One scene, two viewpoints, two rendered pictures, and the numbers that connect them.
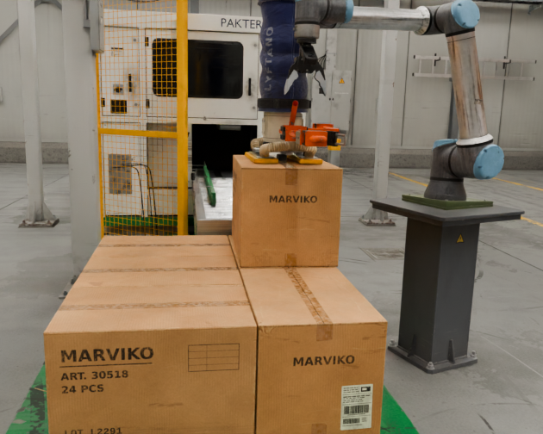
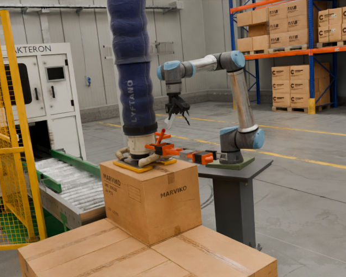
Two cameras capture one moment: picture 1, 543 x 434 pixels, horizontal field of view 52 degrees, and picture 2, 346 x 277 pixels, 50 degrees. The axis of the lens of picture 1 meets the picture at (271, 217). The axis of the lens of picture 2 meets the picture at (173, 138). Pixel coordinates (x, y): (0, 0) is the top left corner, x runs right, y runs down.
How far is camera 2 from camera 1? 0.97 m
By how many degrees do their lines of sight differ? 26
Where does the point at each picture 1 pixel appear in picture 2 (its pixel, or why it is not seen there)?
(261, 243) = (160, 225)
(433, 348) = not seen: hidden behind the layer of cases
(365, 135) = (82, 101)
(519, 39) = (161, 29)
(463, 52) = (240, 81)
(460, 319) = (251, 227)
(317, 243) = (190, 214)
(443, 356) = not seen: hidden behind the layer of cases
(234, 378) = not seen: outside the picture
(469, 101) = (245, 107)
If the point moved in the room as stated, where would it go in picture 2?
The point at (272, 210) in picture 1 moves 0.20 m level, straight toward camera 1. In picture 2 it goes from (163, 202) to (179, 212)
